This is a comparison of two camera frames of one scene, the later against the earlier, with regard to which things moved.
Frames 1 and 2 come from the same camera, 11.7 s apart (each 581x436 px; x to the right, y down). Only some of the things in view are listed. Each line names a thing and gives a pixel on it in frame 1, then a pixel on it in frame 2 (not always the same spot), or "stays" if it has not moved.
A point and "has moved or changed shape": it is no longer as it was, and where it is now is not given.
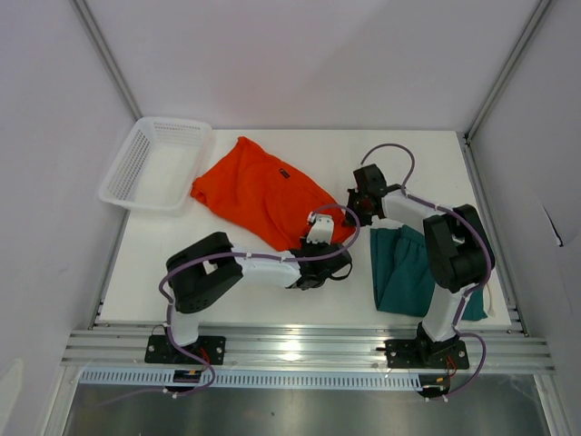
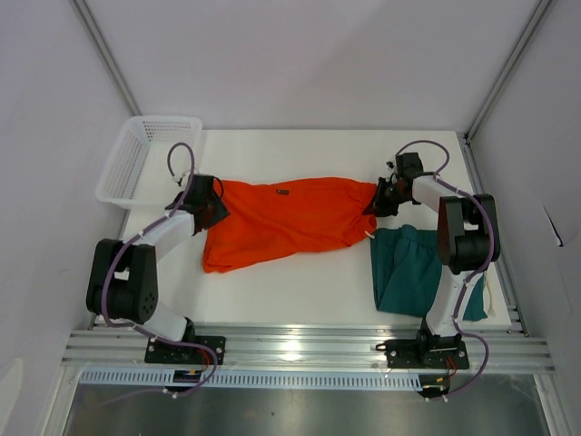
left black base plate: x=159 y=349 stays
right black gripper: x=354 y=195 → x=378 y=207
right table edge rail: x=516 y=322 stays
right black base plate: x=411 y=353 stays
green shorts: x=403 y=274 stays
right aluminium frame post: x=505 y=71 stays
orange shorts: x=267 y=196 has moved or changed shape
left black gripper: x=305 y=246 → x=221 y=212
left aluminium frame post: x=83 y=11 stays
